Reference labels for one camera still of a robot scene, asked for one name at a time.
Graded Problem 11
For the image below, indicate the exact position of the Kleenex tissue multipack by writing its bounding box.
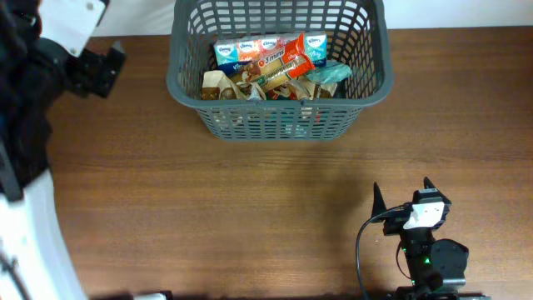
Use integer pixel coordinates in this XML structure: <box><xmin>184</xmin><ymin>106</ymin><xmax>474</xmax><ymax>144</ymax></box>
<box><xmin>213</xmin><ymin>31</ymin><xmax>327</xmax><ymax>77</ymax></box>

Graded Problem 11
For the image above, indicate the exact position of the orange spaghetti pasta packet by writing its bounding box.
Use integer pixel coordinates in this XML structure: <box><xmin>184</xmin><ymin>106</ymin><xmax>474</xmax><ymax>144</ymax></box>
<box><xmin>231</xmin><ymin>32</ymin><xmax>315</xmax><ymax>93</ymax></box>

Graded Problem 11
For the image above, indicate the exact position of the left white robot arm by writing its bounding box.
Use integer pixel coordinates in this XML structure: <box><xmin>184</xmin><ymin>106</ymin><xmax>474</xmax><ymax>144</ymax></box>
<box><xmin>1</xmin><ymin>0</ymin><xmax>126</xmax><ymax>299</ymax></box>

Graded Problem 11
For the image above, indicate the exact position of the green Nescafe coffee bag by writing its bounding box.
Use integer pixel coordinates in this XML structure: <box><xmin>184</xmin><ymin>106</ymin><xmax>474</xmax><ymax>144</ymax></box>
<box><xmin>266</xmin><ymin>85</ymin><xmax>291</xmax><ymax>100</ymax></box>

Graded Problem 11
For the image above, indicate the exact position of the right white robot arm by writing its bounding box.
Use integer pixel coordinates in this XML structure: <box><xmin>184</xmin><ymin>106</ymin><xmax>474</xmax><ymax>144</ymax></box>
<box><xmin>371</xmin><ymin>177</ymin><xmax>487</xmax><ymax>300</ymax></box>

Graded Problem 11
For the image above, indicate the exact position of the dark grey plastic basket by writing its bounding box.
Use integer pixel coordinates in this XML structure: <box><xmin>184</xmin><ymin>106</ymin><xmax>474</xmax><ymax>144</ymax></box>
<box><xmin>167</xmin><ymin>0</ymin><xmax>393</xmax><ymax>140</ymax></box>

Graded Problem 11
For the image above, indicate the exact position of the beige snack bag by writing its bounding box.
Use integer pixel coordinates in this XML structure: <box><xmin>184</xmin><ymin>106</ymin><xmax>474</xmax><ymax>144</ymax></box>
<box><xmin>201</xmin><ymin>71</ymin><xmax>267</xmax><ymax>102</ymax></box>
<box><xmin>286</xmin><ymin>77</ymin><xmax>337</xmax><ymax>101</ymax></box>

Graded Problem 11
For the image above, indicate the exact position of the small mint green packet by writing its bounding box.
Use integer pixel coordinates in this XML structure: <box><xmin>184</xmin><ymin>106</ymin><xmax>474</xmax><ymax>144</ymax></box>
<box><xmin>306</xmin><ymin>60</ymin><xmax>353</xmax><ymax>84</ymax></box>

